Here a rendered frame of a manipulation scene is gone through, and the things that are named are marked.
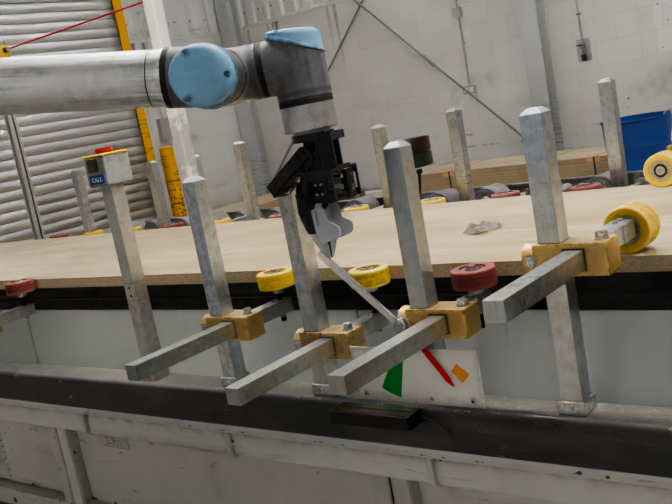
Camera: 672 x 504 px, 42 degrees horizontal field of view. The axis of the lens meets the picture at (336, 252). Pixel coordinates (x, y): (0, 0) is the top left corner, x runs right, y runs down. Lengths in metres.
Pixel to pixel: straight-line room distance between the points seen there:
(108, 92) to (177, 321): 1.02
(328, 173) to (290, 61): 0.19
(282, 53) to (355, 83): 9.28
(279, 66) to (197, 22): 10.37
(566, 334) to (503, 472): 0.31
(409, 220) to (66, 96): 0.57
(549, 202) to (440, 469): 0.56
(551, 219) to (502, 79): 8.25
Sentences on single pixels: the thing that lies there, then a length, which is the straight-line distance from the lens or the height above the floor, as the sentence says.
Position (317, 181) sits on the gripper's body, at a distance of 1.41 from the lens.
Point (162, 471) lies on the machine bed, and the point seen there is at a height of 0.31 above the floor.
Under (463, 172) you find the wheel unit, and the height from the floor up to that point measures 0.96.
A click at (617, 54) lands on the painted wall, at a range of 8.98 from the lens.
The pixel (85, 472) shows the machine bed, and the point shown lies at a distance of 2.90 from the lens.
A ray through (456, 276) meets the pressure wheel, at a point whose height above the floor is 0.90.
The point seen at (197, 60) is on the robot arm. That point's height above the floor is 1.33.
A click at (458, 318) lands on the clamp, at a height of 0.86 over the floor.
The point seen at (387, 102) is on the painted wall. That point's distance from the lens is 10.42.
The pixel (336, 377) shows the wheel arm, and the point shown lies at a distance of 1.23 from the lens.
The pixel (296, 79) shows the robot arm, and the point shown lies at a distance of 1.40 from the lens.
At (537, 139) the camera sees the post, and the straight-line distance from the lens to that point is 1.30.
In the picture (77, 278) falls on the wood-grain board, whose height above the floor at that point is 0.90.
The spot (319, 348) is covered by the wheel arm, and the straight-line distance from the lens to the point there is 1.57.
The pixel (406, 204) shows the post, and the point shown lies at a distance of 1.43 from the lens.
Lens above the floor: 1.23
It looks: 9 degrees down
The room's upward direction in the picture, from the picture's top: 11 degrees counter-clockwise
